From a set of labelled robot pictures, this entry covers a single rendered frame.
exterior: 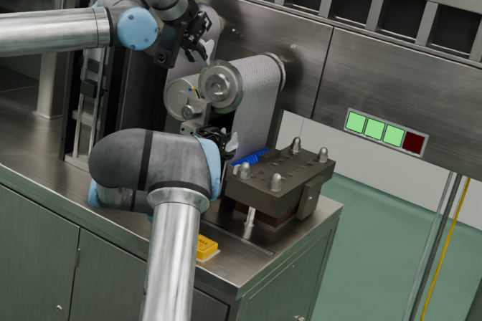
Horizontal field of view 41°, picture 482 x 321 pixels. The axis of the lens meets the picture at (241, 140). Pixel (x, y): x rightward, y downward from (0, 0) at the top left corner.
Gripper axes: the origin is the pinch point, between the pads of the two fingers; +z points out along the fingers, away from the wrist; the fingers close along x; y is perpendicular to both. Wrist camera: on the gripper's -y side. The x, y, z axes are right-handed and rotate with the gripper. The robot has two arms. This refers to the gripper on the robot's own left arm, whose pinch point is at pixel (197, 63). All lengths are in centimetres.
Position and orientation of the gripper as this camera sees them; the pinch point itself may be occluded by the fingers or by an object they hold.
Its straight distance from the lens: 161.1
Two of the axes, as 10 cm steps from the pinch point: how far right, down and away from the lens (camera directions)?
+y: 4.7, -8.4, 2.7
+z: 2.7, 4.2, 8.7
